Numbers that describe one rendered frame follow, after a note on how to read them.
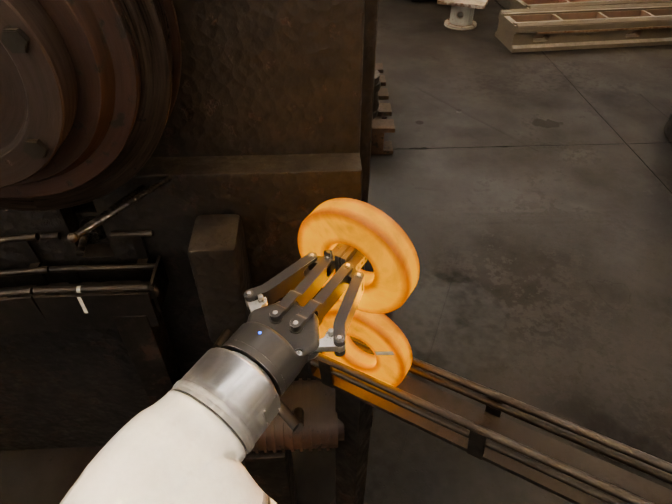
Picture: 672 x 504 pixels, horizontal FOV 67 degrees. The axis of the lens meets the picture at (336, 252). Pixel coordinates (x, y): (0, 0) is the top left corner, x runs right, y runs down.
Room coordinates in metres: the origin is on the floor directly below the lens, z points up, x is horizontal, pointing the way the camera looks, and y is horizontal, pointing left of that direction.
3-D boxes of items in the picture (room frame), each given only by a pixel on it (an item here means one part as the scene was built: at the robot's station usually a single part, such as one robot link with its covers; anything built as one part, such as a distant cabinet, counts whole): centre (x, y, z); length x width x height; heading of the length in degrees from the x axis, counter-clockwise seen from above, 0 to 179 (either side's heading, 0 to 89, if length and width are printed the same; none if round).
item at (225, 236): (0.64, 0.20, 0.68); 0.11 x 0.08 x 0.24; 3
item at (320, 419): (0.50, 0.10, 0.27); 0.22 x 0.13 x 0.53; 93
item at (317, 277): (0.39, 0.03, 0.92); 0.11 x 0.01 x 0.04; 149
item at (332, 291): (0.37, 0.01, 0.92); 0.11 x 0.01 x 0.04; 146
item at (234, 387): (0.26, 0.10, 0.91); 0.09 x 0.06 x 0.09; 58
